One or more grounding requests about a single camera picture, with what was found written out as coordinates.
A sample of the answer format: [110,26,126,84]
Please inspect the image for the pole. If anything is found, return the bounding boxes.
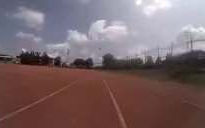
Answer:
[189,34,194,53]

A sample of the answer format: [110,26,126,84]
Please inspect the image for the dark tree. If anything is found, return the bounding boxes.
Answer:
[101,52,117,69]

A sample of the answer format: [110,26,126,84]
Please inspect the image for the row of trees and buildings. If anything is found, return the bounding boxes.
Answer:
[118,49,205,72]

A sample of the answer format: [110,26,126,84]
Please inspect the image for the overhead wires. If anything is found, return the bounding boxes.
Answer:
[176,34,205,47]

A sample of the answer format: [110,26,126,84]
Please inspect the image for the clump of dark trees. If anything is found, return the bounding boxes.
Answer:
[72,57,94,69]
[19,50,63,67]

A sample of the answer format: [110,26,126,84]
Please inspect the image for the red running track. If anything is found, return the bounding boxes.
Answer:
[0,63,205,128]

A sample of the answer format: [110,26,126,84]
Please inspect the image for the grass strip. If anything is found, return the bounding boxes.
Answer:
[106,67,205,88]

